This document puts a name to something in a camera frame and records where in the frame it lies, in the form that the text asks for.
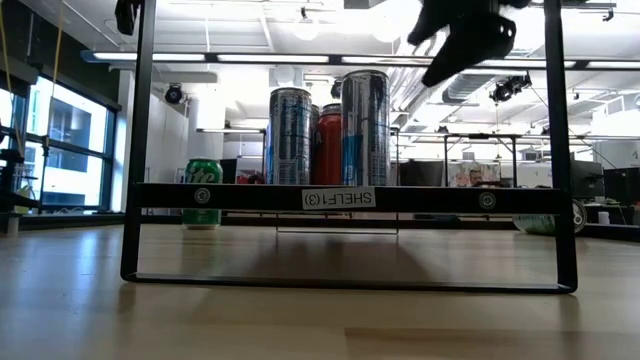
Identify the long ceiling light rail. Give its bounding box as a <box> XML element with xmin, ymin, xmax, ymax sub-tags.
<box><xmin>79</xmin><ymin>48</ymin><xmax>640</xmax><ymax>71</ymax></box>

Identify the yellow hanging cable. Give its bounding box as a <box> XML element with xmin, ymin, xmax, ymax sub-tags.
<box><xmin>37</xmin><ymin>0</ymin><xmax>66</xmax><ymax>151</ymax></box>

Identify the person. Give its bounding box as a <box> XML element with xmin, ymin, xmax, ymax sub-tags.
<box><xmin>452</xmin><ymin>162</ymin><xmax>501</xmax><ymax>189</ymax></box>

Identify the red Fanta can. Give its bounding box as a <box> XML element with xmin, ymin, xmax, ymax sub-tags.
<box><xmin>312</xmin><ymin>103</ymin><xmax>344</xmax><ymax>186</ymax></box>

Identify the black computer monitor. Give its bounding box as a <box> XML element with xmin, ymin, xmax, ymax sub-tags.
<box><xmin>569</xmin><ymin>158</ymin><xmax>605</xmax><ymax>201</ymax></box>
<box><xmin>603</xmin><ymin>167</ymin><xmax>640</xmax><ymax>206</ymax></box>

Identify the black box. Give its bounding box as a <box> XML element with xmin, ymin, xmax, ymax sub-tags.
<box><xmin>398</xmin><ymin>159</ymin><xmax>449</xmax><ymax>187</ymax></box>

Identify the wooden shelf black metal frame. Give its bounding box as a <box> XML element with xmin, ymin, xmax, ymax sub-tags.
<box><xmin>119</xmin><ymin>0</ymin><xmax>579</xmax><ymax>295</ymax></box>

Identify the silver blue can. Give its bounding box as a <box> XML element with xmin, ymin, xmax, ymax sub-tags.
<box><xmin>267</xmin><ymin>86</ymin><xmax>314</xmax><ymax>186</ymax></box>
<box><xmin>340</xmin><ymin>69</ymin><xmax>392</xmax><ymax>187</ymax></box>

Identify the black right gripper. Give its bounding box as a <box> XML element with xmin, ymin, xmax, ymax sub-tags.
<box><xmin>407</xmin><ymin>0</ymin><xmax>531</xmax><ymax>88</ymax></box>

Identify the large window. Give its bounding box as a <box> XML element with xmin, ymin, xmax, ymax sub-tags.
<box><xmin>0</xmin><ymin>74</ymin><xmax>119</xmax><ymax>214</ymax></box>

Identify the green Sprite can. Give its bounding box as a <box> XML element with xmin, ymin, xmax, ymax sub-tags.
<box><xmin>180</xmin><ymin>157</ymin><xmax>225</xmax><ymax>231</ymax></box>
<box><xmin>512</xmin><ymin>198</ymin><xmax>587</xmax><ymax>237</ymax></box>

